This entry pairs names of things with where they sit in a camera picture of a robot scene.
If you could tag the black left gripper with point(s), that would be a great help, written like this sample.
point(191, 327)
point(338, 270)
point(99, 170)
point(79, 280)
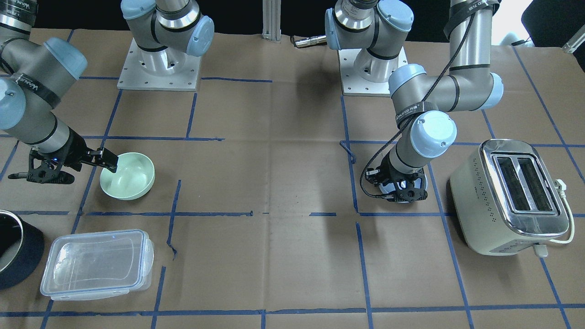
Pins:
point(386, 168)

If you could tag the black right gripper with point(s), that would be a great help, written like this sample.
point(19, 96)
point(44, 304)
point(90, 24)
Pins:
point(74, 148)

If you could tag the green bowl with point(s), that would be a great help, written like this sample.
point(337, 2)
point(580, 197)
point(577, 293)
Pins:
point(134, 177)

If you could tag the blue bowl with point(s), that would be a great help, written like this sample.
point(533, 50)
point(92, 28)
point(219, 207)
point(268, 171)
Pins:
point(409, 190)

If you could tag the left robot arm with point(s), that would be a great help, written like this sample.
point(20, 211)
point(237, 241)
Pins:
point(379, 28)

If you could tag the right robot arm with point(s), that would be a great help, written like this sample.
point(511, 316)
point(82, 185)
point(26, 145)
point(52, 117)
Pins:
point(39, 75)

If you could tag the cream chrome toaster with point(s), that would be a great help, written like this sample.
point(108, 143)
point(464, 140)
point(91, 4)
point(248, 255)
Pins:
point(505, 200)

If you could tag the clear plastic food container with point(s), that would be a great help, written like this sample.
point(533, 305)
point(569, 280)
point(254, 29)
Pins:
point(91, 266)

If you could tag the dark blue pot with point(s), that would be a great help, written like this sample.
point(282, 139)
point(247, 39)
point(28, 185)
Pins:
point(21, 249)

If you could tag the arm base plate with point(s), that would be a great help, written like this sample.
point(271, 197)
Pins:
point(165, 70)
point(364, 75)

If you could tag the silver cable connector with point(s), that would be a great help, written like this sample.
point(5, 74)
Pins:
point(308, 41)

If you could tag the aluminium frame post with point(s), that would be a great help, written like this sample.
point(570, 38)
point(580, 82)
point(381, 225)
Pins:
point(271, 20)

